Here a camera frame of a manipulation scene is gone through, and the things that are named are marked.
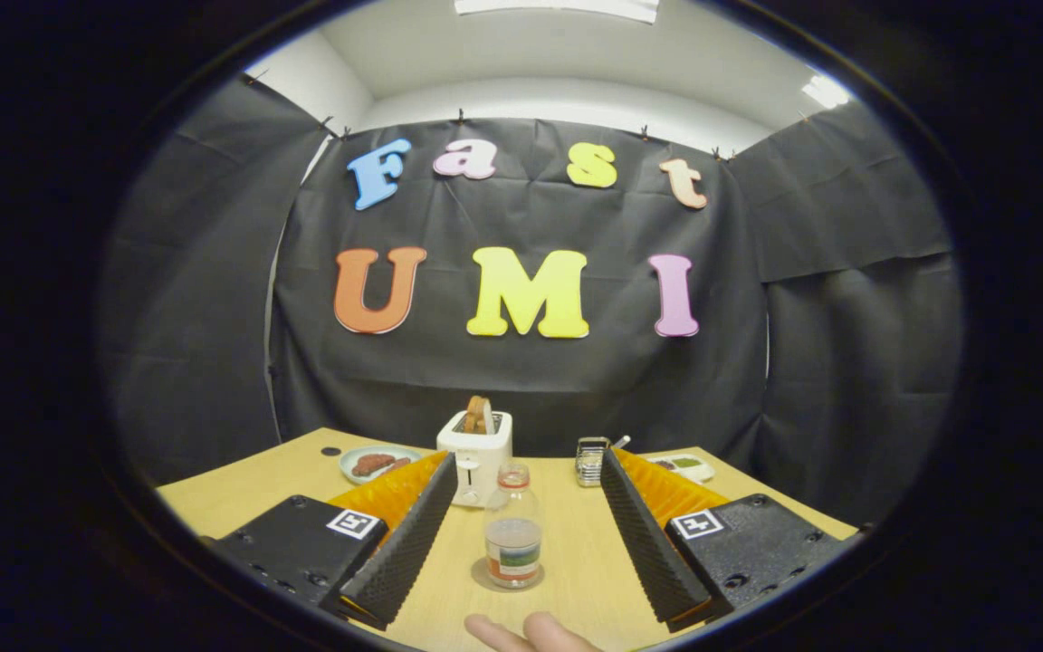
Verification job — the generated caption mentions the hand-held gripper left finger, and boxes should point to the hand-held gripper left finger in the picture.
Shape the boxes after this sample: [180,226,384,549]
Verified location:
[205,450,459,632]

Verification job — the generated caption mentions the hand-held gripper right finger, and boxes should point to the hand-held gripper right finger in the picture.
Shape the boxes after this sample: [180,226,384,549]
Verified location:
[599,446,862,633]

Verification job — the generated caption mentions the round brown coaster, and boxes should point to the round brown coaster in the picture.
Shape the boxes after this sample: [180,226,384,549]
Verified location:
[471,556,547,594]

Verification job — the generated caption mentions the clear plastic juice bottle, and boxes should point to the clear plastic juice bottle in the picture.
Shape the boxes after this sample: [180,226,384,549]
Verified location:
[483,463,544,590]

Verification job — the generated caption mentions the wooden table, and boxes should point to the wooden table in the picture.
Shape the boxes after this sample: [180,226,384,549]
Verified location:
[157,427,859,652]

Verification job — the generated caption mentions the pale green plate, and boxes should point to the pale green plate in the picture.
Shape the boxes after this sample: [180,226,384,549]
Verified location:
[339,445,424,486]

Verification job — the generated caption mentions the small white dish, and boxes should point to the small white dish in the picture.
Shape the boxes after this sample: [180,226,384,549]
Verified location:
[646,453,717,484]

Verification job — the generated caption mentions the white toaster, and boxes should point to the white toaster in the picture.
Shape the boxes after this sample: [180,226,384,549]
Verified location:
[436,409,514,509]

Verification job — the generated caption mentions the black backdrop cloth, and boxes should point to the black backdrop cloth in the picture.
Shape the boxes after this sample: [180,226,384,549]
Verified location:
[96,77,966,526]

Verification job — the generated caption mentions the small ceiling light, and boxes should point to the small ceiling light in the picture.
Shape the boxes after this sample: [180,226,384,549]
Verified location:
[800,74,851,110]

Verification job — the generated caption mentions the long ceiling light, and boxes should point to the long ceiling light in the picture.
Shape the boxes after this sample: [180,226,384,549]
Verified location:
[454,0,661,24]

